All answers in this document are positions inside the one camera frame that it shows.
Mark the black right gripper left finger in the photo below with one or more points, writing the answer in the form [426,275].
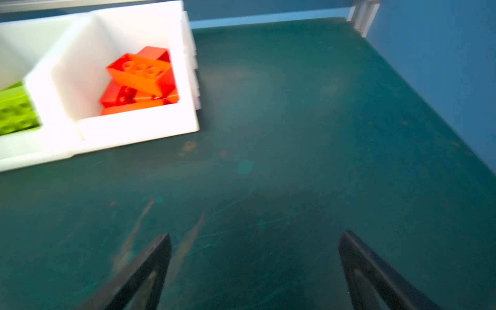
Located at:
[140,282]

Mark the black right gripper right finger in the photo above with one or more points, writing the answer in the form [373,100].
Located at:
[368,276]

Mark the red lego brick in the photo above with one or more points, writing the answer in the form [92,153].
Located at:
[171,99]
[155,53]
[153,77]
[118,95]

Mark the green lego brick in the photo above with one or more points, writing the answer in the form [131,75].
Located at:
[17,113]

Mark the white middle bin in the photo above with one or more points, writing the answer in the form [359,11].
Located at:
[31,53]

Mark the aluminium right corner post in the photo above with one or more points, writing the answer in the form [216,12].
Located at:
[362,14]

